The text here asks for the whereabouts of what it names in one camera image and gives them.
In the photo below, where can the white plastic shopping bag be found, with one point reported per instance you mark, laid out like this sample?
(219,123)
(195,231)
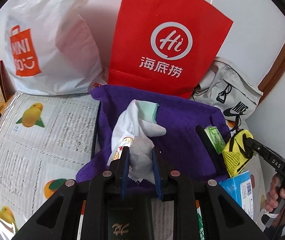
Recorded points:
(55,42)

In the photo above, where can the yellow mesh armband pouch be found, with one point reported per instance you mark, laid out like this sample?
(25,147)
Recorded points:
(236,152)

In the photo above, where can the brown wooden door frame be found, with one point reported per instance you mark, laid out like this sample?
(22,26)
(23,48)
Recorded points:
(280,62)

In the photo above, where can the purple fabric tray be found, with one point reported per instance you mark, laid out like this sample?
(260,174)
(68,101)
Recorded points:
(182,130)

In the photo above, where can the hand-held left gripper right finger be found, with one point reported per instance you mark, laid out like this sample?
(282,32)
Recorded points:
(157,177)

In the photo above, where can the white sock with mint cuff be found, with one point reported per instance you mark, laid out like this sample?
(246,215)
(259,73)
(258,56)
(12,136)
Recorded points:
(142,116)

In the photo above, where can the fruit print tablecloth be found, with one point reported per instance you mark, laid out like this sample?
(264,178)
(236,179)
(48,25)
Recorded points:
(45,135)

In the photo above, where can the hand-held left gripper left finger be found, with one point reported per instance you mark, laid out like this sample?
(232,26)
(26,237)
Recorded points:
(125,172)

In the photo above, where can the red paper bag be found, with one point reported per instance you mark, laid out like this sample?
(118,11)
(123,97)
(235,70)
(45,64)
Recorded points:
(167,42)

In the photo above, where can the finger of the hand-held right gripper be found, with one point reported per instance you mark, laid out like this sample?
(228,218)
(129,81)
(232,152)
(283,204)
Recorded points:
(255,146)

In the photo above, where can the blue tissue box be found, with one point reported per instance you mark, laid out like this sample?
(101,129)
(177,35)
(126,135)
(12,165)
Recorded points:
(237,192)

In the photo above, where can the person's right hand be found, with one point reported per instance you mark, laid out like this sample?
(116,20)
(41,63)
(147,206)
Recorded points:
(273,192)

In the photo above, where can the fruit print wipe packet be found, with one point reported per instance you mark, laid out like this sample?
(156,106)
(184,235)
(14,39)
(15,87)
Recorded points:
(121,147)

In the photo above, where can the grey waist bag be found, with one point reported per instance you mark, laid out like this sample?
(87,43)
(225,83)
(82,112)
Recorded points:
(222,85)

